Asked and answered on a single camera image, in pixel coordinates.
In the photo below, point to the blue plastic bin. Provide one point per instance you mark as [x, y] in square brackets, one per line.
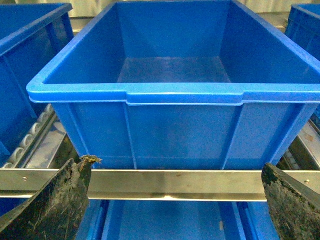
[30, 36]
[180, 84]

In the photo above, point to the steel front shelf rail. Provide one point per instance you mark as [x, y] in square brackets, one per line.
[164, 185]

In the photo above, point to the blue right plastic bin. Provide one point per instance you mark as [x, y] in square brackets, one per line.
[180, 84]

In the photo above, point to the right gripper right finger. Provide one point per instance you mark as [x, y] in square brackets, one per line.
[293, 207]

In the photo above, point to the blue lower shelf bin right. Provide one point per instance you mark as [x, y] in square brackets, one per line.
[172, 220]

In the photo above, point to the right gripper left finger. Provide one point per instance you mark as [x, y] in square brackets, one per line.
[56, 211]

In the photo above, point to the blue far right bin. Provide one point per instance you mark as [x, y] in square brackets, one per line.
[303, 27]

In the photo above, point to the roller track strip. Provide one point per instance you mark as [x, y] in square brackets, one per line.
[31, 140]

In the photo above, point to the blue left plastic bin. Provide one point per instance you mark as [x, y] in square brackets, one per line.
[30, 36]

